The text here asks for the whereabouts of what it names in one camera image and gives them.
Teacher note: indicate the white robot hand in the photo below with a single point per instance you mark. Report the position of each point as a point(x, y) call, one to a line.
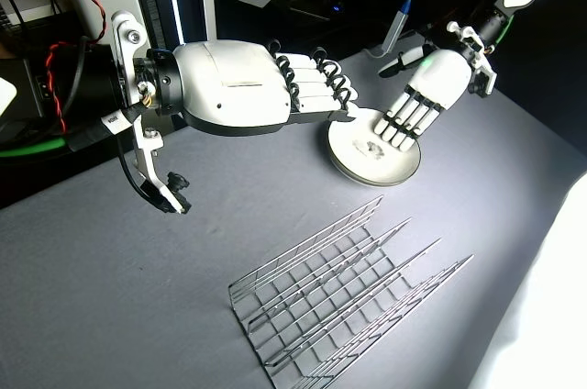
point(440, 77)
point(229, 81)

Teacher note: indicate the grey table cloth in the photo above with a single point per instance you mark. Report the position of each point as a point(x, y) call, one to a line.
point(114, 292)

